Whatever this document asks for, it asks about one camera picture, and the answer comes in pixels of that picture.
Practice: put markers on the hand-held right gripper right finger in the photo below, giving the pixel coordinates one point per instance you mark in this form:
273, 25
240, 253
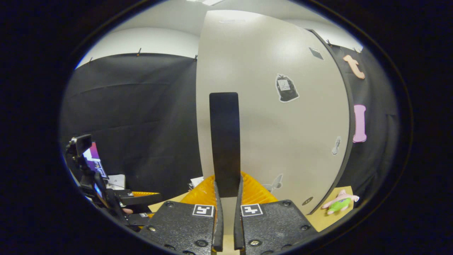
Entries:
238, 226

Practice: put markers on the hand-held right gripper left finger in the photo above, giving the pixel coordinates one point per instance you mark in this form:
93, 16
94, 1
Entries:
219, 226

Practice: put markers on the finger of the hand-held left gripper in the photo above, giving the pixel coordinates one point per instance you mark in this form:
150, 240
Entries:
139, 219
141, 198

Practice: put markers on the beige cabinet door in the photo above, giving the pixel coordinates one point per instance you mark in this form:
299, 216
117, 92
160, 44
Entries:
283, 141

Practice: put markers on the white paper sheet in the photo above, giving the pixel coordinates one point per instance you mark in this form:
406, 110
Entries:
116, 181

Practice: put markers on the stack of books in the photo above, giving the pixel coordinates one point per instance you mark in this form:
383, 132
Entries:
196, 182

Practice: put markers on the black backdrop cloth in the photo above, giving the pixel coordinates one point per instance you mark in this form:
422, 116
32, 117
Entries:
141, 124

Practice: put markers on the pink and green plush toy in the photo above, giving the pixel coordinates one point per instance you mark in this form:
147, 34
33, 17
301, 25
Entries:
339, 203

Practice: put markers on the ceiling light panel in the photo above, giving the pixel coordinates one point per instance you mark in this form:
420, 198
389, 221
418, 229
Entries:
207, 1

